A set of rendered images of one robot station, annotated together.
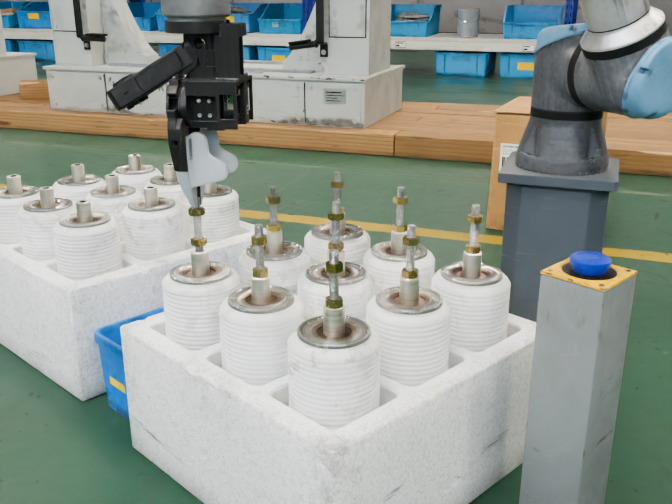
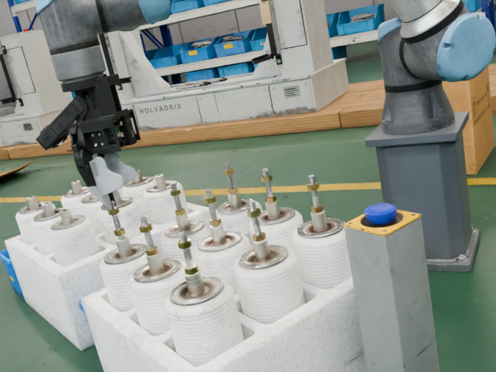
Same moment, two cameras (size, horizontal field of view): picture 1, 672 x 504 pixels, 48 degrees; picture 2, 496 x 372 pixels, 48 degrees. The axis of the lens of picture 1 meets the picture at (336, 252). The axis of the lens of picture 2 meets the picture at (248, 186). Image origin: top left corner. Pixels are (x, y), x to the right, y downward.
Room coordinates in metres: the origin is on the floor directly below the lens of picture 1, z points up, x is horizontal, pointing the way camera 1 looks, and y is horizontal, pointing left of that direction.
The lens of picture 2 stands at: (0.03, -0.23, 0.59)
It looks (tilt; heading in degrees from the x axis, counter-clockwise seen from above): 16 degrees down; 11
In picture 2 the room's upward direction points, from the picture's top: 12 degrees counter-clockwise
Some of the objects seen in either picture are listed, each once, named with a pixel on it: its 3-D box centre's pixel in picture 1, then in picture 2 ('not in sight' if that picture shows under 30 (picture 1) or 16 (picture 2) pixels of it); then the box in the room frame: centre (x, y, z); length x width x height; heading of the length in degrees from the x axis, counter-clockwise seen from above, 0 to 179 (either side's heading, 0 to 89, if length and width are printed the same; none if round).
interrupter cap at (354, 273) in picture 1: (336, 273); (219, 241); (0.87, 0.00, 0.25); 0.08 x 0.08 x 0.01
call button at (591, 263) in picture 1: (589, 265); (381, 215); (0.71, -0.26, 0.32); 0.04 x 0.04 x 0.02
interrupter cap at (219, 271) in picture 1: (200, 273); (125, 254); (0.87, 0.17, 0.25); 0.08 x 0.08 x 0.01
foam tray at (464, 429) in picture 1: (335, 389); (239, 326); (0.87, 0.00, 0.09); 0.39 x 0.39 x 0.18; 44
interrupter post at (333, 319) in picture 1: (334, 320); (194, 283); (0.70, 0.00, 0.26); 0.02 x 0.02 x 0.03
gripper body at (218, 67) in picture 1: (206, 76); (98, 116); (0.87, 0.15, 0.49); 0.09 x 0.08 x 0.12; 81
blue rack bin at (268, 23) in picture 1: (291, 18); (274, 35); (6.09, 0.34, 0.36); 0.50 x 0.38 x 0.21; 159
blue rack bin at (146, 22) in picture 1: (146, 16); (174, 54); (6.52, 1.56, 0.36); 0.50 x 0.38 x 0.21; 161
